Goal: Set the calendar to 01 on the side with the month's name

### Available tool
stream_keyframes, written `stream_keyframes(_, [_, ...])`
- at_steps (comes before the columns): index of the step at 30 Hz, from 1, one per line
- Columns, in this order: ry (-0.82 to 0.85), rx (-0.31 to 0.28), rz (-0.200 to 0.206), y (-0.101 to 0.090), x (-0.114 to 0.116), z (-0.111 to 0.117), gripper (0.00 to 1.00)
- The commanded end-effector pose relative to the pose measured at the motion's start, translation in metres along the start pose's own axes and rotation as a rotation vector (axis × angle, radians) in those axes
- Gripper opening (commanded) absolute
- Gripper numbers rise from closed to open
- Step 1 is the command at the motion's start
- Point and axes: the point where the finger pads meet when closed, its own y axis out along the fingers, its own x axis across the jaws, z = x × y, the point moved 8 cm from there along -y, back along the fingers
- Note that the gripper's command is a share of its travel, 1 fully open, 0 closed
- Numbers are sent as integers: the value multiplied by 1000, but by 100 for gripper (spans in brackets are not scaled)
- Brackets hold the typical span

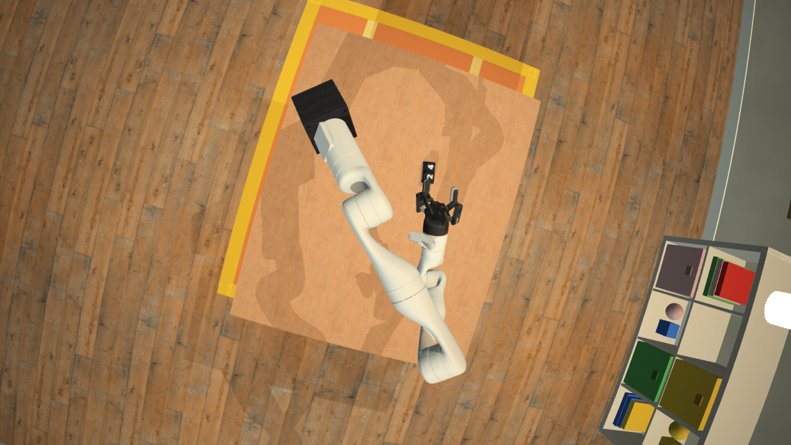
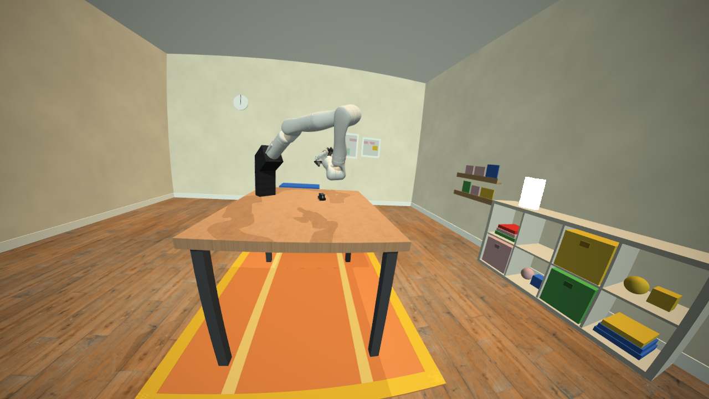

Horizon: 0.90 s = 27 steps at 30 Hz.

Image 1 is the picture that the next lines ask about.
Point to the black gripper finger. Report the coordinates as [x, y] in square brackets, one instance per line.
[453, 203]
[423, 198]

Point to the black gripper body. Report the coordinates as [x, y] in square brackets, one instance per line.
[433, 225]

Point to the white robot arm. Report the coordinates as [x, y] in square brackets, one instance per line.
[417, 293]

